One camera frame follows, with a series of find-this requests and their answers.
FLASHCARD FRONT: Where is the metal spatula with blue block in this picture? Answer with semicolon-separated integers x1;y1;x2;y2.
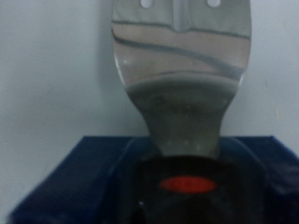
7;0;299;224

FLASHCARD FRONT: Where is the silver toaster oven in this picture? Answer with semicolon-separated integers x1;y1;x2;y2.
0;0;299;224

